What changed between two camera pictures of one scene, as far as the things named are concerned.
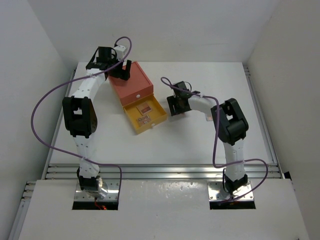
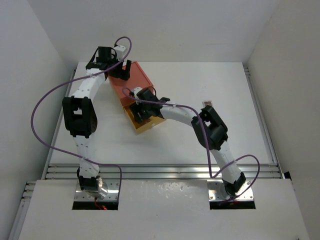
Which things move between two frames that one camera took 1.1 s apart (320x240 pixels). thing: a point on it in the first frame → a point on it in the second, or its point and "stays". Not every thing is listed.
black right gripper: (172, 100) → (136, 108)
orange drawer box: (138, 85) stays
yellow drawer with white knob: (145, 113) stays
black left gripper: (121, 73) stays
